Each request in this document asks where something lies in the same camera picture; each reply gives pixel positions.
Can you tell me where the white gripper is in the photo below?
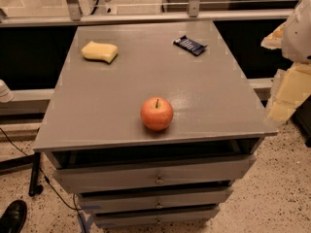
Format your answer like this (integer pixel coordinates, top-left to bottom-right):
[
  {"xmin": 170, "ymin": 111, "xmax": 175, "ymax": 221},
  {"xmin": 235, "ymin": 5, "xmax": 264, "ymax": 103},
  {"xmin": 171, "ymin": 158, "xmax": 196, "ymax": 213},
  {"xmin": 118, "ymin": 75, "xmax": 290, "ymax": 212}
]
[{"xmin": 260, "ymin": 0, "xmax": 311, "ymax": 124}]

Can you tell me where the black metal stand leg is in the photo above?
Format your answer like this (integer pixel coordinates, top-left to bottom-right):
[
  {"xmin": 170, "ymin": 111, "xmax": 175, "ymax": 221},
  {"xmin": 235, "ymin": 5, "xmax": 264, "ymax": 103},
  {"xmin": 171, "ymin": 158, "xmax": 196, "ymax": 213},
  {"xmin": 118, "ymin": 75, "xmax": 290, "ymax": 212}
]
[{"xmin": 0, "ymin": 152, "xmax": 43, "ymax": 197}]

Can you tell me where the blue rxbar blueberry wrapper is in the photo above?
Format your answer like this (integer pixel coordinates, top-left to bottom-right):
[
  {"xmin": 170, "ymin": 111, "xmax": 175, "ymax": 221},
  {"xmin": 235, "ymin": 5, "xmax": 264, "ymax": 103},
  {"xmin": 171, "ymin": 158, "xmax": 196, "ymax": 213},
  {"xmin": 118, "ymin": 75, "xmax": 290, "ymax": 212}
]
[{"xmin": 173, "ymin": 35, "xmax": 206, "ymax": 56}]

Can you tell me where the black shoe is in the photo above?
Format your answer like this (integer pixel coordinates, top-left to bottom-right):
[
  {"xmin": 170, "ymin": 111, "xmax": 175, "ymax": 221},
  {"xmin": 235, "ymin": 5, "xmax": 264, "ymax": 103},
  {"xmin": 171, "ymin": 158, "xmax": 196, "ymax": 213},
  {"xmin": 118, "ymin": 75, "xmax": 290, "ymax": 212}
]
[{"xmin": 0, "ymin": 200, "xmax": 27, "ymax": 233}]

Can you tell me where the yellow sponge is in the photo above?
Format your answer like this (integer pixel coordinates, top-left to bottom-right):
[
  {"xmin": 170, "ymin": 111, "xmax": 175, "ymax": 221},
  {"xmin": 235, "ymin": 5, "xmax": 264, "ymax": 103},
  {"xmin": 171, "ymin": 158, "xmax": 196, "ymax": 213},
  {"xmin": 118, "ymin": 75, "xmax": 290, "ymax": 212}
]
[{"xmin": 81, "ymin": 41, "xmax": 119, "ymax": 63}]

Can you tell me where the red yellow apple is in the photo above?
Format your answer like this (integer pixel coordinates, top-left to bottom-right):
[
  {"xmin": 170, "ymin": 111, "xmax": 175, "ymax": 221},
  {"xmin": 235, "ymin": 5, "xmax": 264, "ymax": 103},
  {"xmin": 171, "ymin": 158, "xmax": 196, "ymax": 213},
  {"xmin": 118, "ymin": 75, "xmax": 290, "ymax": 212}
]
[{"xmin": 140, "ymin": 97, "xmax": 174, "ymax": 131}]

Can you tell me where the grey drawer cabinet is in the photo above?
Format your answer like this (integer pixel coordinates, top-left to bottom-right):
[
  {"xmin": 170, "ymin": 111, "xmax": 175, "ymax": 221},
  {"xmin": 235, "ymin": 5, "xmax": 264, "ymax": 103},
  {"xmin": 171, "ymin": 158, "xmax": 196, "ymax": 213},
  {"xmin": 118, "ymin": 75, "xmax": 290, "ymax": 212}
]
[{"xmin": 34, "ymin": 21, "xmax": 274, "ymax": 228}]

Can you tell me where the black cable on floor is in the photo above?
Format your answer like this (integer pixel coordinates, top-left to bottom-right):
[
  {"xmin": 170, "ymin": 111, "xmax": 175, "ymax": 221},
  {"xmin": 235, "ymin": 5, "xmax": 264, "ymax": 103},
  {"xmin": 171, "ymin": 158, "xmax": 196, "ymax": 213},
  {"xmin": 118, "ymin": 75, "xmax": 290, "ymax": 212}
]
[{"xmin": 0, "ymin": 127, "xmax": 86, "ymax": 233}]

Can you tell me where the grey metal railing frame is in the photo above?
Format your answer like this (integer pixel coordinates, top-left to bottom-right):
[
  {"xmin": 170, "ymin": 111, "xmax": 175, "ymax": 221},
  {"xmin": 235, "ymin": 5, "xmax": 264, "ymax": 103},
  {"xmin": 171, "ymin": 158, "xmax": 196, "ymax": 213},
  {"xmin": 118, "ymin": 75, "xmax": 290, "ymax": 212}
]
[{"xmin": 0, "ymin": 0, "xmax": 298, "ymax": 115}]

